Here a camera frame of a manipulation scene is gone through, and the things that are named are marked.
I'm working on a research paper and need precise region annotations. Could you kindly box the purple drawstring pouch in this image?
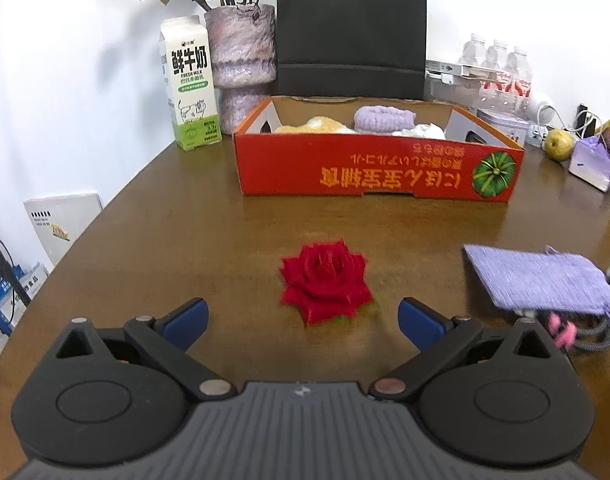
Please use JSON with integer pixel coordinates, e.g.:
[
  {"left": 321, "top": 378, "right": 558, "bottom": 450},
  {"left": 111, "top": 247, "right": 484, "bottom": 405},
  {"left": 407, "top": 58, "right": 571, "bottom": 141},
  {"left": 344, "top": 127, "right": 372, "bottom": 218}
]
[{"left": 462, "top": 244, "right": 610, "bottom": 321}]

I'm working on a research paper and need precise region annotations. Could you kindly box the grey braided cord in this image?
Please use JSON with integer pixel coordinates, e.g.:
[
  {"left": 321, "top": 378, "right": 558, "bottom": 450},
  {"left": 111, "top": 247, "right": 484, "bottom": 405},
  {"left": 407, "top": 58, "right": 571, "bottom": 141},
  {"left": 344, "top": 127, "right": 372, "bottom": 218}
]
[{"left": 515, "top": 310, "right": 610, "bottom": 356}]

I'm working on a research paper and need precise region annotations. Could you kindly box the pink small clip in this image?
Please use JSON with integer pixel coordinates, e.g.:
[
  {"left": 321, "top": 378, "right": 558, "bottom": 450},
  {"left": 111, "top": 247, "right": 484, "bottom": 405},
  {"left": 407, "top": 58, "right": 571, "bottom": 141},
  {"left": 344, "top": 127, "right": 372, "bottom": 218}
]
[{"left": 547, "top": 312, "right": 578, "bottom": 348}]

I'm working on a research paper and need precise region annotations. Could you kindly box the purple gift bag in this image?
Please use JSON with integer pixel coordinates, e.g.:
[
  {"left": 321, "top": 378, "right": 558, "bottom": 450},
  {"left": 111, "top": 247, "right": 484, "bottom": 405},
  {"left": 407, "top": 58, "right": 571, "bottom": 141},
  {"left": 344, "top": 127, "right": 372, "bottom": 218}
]
[{"left": 568, "top": 135, "right": 610, "bottom": 193}]

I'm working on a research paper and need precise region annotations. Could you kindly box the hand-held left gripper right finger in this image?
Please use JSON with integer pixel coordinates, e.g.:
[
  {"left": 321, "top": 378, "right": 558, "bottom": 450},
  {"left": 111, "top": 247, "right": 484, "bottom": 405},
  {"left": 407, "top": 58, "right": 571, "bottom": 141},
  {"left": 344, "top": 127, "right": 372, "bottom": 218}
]
[{"left": 369, "top": 297, "right": 563, "bottom": 403}]

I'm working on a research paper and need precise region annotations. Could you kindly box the white cable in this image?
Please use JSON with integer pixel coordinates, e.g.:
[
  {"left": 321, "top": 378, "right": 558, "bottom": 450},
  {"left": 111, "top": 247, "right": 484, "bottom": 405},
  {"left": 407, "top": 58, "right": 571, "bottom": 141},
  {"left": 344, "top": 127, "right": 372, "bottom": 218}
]
[{"left": 555, "top": 110, "right": 606, "bottom": 141}]

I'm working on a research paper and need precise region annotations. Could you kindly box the black paper bag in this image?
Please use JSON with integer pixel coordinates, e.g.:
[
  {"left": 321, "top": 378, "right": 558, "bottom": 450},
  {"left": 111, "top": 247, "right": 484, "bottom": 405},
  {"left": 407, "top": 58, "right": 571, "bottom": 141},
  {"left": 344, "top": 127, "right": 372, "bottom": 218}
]
[{"left": 276, "top": 0, "right": 427, "bottom": 102}]

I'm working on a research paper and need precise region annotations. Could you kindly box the purple knitted cloth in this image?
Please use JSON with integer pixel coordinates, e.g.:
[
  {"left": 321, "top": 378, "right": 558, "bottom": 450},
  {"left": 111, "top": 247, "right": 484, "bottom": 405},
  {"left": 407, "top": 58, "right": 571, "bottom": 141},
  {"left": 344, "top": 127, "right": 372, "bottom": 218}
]
[{"left": 354, "top": 105, "right": 417, "bottom": 135}]

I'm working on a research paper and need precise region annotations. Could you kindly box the red artificial rose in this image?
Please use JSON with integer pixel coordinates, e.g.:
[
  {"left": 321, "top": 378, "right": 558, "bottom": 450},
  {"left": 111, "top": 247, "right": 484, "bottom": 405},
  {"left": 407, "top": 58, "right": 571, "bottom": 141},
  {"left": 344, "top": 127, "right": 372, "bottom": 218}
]
[{"left": 279, "top": 239, "right": 375, "bottom": 326}]

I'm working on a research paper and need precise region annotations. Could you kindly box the white flat cardboard box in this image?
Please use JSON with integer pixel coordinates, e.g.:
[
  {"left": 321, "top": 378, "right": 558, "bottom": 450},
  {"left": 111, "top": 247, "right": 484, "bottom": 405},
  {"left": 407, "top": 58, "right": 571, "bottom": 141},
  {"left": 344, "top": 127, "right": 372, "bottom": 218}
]
[{"left": 425, "top": 59, "right": 490, "bottom": 81}]

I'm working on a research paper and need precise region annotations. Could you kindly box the white soft cloth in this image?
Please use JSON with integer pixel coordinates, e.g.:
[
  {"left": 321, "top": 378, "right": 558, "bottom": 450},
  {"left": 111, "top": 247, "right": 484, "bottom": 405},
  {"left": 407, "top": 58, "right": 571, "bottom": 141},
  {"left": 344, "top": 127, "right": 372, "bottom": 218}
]
[{"left": 392, "top": 122, "right": 447, "bottom": 140}]

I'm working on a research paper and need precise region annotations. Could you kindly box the yellow plush toy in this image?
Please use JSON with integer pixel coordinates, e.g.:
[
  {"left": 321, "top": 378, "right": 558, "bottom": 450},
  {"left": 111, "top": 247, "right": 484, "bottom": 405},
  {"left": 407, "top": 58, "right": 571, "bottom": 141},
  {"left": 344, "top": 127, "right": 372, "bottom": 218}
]
[{"left": 273, "top": 116, "right": 356, "bottom": 136}]

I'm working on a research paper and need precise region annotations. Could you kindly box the purple glazed ceramic vase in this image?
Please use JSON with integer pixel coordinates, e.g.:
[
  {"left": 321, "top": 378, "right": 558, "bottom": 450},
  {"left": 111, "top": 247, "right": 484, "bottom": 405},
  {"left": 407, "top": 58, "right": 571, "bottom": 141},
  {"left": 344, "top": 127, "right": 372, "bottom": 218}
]
[{"left": 204, "top": 4, "right": 277, "bottom": 136}]

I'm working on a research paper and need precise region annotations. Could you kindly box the green apple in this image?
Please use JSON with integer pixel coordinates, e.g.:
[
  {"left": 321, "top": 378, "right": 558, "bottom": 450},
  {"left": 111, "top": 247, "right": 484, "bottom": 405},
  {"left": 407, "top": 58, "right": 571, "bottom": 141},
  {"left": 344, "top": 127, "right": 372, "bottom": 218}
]
[{"left": 544, "top": 129, "right": 576, "bottom": 162}]

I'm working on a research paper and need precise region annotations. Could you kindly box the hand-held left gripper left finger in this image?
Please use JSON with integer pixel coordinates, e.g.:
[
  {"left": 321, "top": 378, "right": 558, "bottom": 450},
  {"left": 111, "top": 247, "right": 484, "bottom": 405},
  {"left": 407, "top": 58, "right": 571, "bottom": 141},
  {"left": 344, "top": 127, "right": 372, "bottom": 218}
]
[{"left": 55, "top": 297, "right": 236, "bottom": 402}]

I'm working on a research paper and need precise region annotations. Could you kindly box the white carton box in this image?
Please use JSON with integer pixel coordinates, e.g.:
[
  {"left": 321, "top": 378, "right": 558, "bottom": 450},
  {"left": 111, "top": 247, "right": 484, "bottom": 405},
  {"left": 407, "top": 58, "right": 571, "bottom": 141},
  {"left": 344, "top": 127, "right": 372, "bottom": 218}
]
[{"left": 24, "top": 192, "right": 104, "bottom": 271}]

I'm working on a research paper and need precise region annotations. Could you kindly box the white milk carton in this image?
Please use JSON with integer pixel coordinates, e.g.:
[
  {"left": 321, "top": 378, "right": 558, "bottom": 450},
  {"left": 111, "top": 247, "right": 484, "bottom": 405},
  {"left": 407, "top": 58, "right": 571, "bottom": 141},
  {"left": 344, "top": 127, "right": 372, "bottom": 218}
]
[{"left": 159, "top": 16, "right": 222, "bottom": 152}]

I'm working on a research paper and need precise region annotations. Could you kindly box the clear water bottle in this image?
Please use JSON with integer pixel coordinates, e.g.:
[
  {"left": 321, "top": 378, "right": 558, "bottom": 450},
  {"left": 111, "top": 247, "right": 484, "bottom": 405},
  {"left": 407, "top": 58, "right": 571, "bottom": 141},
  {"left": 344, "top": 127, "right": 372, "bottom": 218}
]
[
  {"left": 485, "top": 39, "right": 509, "bottom": 86},
  {"left": 505, "top": 46, "right": 533, "bottom": 108},
  {"left": 460, "top": 32, "right": 488, "bottom": 68}
]

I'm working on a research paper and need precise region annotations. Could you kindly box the orange cardboard box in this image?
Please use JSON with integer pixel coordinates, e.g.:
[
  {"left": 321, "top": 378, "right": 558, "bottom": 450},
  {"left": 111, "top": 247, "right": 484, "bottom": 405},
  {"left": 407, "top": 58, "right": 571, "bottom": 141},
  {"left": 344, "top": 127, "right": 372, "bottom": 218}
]
[{"left": 233, "top": 95, "right": 526, "bottom": 205}]

